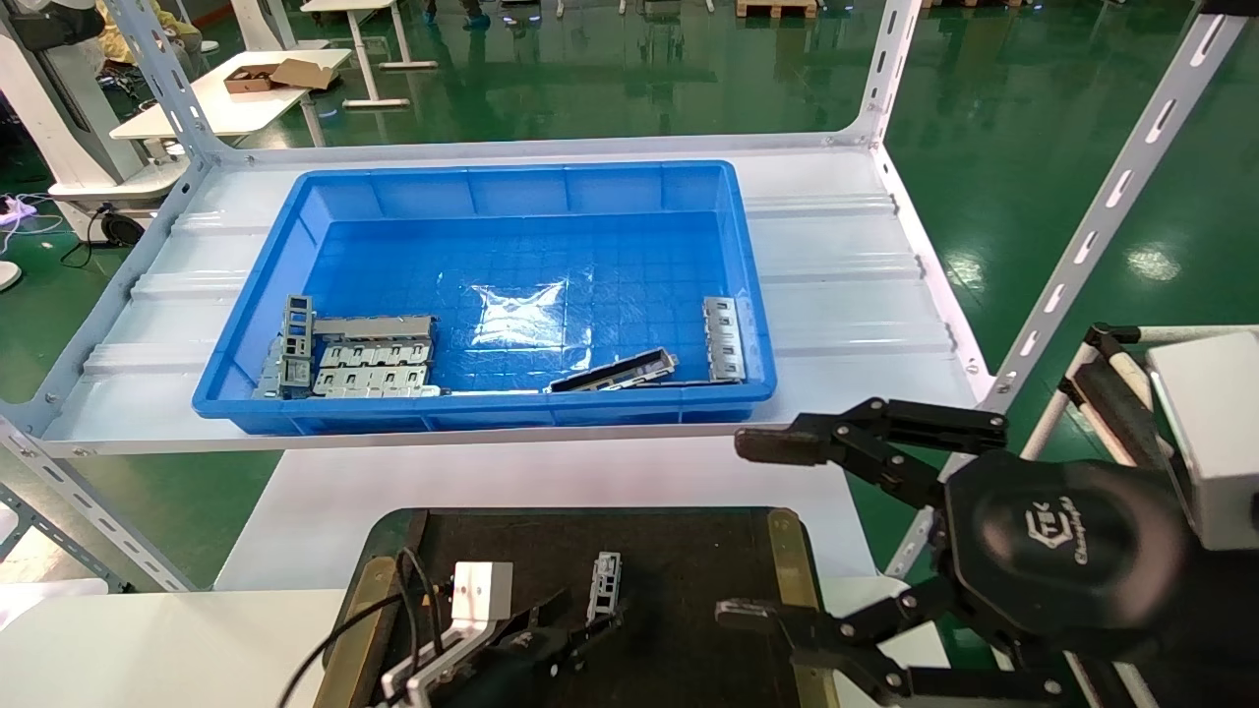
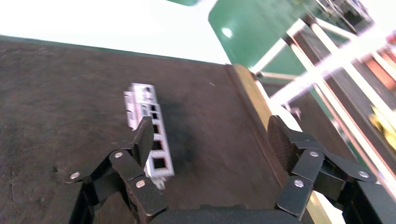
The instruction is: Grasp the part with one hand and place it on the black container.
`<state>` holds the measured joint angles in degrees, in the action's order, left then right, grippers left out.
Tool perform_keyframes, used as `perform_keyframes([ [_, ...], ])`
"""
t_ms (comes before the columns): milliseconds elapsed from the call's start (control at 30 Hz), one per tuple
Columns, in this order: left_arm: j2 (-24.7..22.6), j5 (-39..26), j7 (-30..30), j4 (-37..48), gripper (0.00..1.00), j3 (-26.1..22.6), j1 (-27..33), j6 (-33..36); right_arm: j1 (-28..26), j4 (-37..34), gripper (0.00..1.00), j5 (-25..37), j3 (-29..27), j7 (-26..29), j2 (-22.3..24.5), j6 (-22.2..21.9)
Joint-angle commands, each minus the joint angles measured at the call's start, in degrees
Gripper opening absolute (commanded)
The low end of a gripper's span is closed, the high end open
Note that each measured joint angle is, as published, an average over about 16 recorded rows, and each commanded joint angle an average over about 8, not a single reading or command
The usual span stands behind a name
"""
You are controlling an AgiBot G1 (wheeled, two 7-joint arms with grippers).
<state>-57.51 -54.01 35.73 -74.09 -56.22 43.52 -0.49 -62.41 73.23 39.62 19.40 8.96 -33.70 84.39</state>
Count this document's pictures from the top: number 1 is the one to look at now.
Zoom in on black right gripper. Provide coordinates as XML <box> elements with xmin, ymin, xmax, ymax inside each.
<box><xmin>716</xmin><ymin>397</ymin><xmax>1195</xmax><ymax>708</ymax></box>

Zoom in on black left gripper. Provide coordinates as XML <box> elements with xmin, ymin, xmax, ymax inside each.
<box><xmin>443</xmin><ymin>588</ymin><xmax>631</xmax><ymax>708</ymax></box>

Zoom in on grey metal bracket part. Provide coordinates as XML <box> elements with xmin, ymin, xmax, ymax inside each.
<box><xmin>254</xmin><ymin>339</ymin><xmax>286</xmax><ymax>399</ymax></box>
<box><xmin>317</xmin><ymin>340</ymin><xmax>434</xmax><ymax>369</ymax></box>
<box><xmin>280</xmin><ymin>294</ymin><xmax>316</xmax><ymax>397</ymax></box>
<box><xmin>702</xmin><ymin>296</ymin><xmax>749</xmax><ymax>384</ymax></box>
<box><xmin>313</xmin><ymin>315</ymin><xmax>439</xmax><ymax>345</ymax></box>
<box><xmin>313</xmin><ymin>366</ymin><xmax>442</xmax><ymax>398</ymax></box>
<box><xmin>587</xmin><ymin>552</ymin><xmax>624</xmax><ymax>626</ymax></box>

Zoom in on black cart with cream rails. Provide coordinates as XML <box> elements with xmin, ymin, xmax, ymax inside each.
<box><xmin>1023</xmin><ymin>323</ymin><xmax>1259</xmax><ymax>473</ymax></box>

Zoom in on clear plastic film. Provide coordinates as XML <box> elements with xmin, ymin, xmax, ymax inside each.
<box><xmin>470</xmin><ymin>278</ymin><xmax>596</xmax><ymax>355</ymax></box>

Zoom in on blue plastic bin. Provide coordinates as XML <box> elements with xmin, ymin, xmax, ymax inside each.
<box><xmin>192</xmin><ymin>160</ymin><xmax>778</xmax><ymax>436</ymax></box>

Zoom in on white metal shelf rack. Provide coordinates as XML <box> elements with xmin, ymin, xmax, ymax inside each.
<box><xmin>0</xmin><ymin>0</ymin><xmax>1259</xmax><ymax>593</ymax></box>

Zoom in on white table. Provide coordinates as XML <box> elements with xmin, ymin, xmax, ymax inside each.
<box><xmin>108</xmin><ymin>47</ymin><xmax>353</xmax><ymax>148</ymax></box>
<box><xmin>300</xmin><ymin>0</ymin><xmax>439</xmax><ymax>109</ymax></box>

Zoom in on black caster wheel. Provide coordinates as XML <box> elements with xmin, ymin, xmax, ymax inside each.
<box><xmin>101</xmin><ymin>209</ymin><xmax>149</xmax><ymax>247</ymax></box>

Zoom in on open cardboard box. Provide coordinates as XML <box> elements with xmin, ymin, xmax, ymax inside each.
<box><xmin>224</xmin><ymin>59</ymin><xmax>335</xmax><ymax>95</ymax></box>

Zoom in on white machine column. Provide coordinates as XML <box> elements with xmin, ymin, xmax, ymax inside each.
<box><xmin>0</xmin><ymin>0</ymin><xmax>188</xmax><ymax>212</ymax></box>

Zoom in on person in yellow clothes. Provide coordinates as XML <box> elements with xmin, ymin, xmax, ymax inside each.
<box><xmin>96</xmin><ymin>0</ymin><xmax>208</xmax><ymax>78</ymax></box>

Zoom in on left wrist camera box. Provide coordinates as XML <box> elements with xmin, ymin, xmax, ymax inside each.
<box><xmin>450</xmin><ymin>562</ymin><xmax>514</xmax><ymax>627</ymax></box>

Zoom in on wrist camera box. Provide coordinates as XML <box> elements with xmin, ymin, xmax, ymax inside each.
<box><xmin>1146</xmin><ymin>332</ymin><xmax>1259</xmax><ymax>552</ymax></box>
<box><xmin>450</xmin><ymin>562</ymin><xmax>514</xmax><ymax>627</ymax></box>

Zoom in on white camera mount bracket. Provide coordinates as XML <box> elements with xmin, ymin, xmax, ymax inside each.
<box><xmin>380</xmin><ymin>619</ymin><xmax>495</xmax><ymax>708</ymax></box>

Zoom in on black camera cable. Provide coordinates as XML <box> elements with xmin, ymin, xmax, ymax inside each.
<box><xmin>278</xmin><ymin>548</ymin><xmax>451</xmax><ymax>708</ymax></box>

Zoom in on dark metal bracket part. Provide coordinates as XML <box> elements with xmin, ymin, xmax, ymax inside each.
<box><xmin>547</xmin><ymin>348</ymin><xmax>680</xmax><ymax>394</ymax></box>

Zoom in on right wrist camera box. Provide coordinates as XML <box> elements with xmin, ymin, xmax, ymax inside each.
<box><xmin>1146</xmin><ymin>332</ymin><xmax>1259</xmax><ymax>552</ymax></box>

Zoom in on white purple cable bundle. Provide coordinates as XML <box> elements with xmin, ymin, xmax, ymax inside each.
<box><xmin>0</xmin><ymin>192</ymin><xmax>60</xmax><ymax>237</ymax></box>

